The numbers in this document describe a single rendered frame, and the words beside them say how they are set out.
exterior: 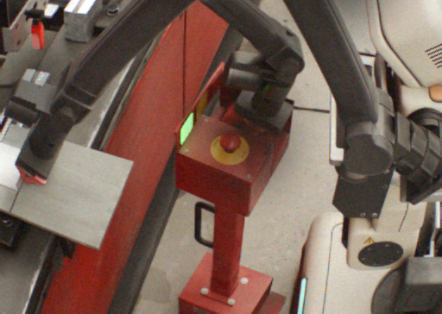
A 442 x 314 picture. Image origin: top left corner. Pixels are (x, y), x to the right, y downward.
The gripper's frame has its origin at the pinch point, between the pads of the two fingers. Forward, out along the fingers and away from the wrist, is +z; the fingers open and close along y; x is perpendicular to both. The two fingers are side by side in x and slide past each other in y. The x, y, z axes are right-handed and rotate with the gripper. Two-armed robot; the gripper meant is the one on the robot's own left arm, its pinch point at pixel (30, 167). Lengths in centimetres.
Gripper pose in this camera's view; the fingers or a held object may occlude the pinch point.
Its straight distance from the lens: 147.1
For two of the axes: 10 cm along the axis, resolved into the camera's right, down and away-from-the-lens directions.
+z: -4.6, 4.4, 7.7
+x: 8.4, 4.9, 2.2
